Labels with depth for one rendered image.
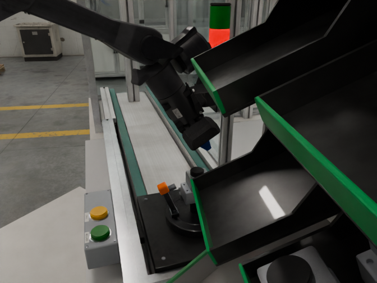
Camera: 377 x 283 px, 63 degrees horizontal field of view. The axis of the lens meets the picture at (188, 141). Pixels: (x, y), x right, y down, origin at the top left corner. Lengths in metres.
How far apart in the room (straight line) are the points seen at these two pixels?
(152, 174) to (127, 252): 0.37
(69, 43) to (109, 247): 8.20
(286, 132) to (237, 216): 0.20
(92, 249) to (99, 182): 0.42
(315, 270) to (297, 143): 0.10
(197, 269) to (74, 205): 0.57
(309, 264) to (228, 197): 0.18
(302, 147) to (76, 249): 0.75
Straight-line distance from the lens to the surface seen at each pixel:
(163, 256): 0.64
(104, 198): 0.83
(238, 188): 0.40
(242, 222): 0.35
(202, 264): 0.51
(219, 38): 0.76
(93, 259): 0.72
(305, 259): 0.24
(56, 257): 0.86
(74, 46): 8.75
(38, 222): 0.98
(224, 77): 0.32
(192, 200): 0.67
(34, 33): 8.19
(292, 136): 0.17
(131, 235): 0.71
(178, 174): 0.98
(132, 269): 0.65
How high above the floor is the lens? 1.43
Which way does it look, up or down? 26 degrees down
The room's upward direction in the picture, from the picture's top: straight up
